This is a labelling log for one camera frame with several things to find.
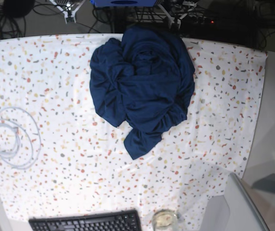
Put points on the navy blue t-shirt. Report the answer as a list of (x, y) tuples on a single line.
[(145, 79)]

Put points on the terrazzo patterned tablecloth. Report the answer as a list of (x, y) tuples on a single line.
[(72, 162)]

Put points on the black computer keyboard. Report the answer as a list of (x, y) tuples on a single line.
[(116, 221)]

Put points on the clear glass jar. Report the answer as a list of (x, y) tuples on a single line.
[(165, 220)]

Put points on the blue box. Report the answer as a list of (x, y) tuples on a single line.
[(124, 3)]

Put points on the grey laptop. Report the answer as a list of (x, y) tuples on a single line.
[(243, 214)]

